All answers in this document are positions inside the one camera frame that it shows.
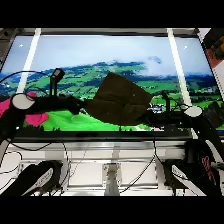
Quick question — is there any brown garment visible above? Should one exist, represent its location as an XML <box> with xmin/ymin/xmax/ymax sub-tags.
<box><xmin>84</xmin><ymin>71</ymin><xmax>155</xmax><ymax>127</ymax></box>

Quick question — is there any heap of clothes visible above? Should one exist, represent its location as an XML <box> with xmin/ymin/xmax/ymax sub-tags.
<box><xmin>201</xmin><ymin>28</ymin><xmax>224</xmax><ymax>69</ymax></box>

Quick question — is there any pink garment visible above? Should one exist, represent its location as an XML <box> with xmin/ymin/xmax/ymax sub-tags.
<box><xmin>0</xmin><ymin>91</ymin><xmax>51</xmax><ymax>128</ymax></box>

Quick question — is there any dark grey garment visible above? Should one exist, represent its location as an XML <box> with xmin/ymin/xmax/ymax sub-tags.
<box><xmin>203</xmin><ymin>101</ymin><xmax>224</xmax><ymax>130</ymax></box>

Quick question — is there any silver frame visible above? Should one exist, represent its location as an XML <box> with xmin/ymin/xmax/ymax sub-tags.
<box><xmin>0</xmin><ymin>138</ymin><xmax>224</xmax><ymax>197</ymax></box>

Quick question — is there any black cable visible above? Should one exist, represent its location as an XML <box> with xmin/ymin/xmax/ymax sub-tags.
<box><xmin>0</xmin><ymin>70</ymin><xmax>52</xmax><ymax>82</ymax></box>
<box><xmin>49</xmin><ymin>141</ymin><xmax>72</xmax><ymax>193</ymax></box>
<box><xmin>119</xmin><ymin>138</ymin><xmax>158</xmax><ymax>195</ymax></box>

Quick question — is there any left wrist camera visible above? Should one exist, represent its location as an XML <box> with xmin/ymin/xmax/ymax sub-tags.
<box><xmin>49</xmin><ymin>67</ymin><xmax>66</xmax><ymax>98</ymax></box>

